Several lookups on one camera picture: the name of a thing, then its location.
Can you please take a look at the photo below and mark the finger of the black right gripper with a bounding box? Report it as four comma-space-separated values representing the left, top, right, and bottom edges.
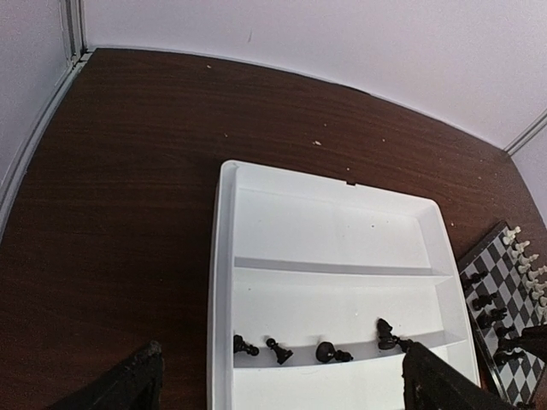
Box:
498, 325, 546, 354

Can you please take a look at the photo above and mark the white compartment tray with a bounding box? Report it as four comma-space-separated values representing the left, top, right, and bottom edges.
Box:
207, 161, 479, 409

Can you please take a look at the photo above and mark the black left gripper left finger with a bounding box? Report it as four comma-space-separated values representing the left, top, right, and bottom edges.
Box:
49, 341, 164, 409

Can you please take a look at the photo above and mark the white bishop far side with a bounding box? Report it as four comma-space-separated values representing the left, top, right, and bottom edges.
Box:
518, 254, 539, 274

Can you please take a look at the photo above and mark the black pieces pile in tray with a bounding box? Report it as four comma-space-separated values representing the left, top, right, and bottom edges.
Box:
233, 321, 405, 369

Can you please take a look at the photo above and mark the black bishop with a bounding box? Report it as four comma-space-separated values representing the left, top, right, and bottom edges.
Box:
476, 307, 508, 329

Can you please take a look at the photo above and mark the white knight far side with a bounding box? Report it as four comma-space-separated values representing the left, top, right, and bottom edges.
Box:
510, 240, 530, 258

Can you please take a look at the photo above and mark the black and grey chessboard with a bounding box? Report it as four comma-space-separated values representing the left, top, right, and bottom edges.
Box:
457, 220, 546, 407

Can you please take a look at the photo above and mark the right aluminium frame post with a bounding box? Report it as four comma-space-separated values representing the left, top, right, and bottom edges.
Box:
503, 109, 547, 156

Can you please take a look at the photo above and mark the white rook far corner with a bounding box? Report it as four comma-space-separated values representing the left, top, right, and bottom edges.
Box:
503, 226, 521, 245

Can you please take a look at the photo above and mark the left aluminium frame post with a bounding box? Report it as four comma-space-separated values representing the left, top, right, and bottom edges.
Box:
58, 0, 88, 66

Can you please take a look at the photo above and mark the black pawn in tray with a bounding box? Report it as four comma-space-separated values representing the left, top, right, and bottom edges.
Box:
315, 342, 354, 364

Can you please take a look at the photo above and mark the white king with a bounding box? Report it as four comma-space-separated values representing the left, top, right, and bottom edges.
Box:
525, 266, 546, 289

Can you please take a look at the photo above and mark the black king piece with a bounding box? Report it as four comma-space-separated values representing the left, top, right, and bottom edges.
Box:
493, 349, 526, 367

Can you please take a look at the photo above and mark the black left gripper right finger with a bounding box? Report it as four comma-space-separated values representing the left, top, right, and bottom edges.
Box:
403, 340, 513, 410

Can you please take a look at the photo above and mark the aluminium frame post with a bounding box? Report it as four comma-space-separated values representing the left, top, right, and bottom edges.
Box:
58, 0, 88, 66
503, 109, 547, 156

